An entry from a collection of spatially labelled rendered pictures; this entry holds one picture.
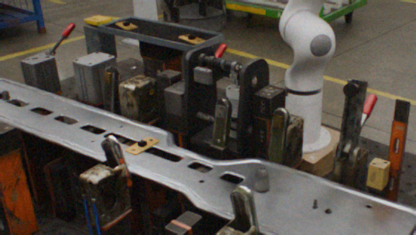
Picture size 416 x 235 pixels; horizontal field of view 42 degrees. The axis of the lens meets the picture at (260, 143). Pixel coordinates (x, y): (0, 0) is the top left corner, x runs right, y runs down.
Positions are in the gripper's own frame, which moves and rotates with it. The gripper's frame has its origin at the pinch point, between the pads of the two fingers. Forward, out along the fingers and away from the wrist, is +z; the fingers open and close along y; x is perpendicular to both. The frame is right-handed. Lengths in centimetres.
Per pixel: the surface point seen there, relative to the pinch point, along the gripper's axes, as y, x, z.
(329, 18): -300, -208, 98
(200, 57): 10.3, 18.6, 4.8
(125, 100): 21.8, -1.1, 19.3
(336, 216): 16, 68, 23
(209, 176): 25, 40, 23
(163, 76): 12.4, 4.1, 13.2
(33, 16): -105, -423, 104
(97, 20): 10.0, -35.8, 6.8
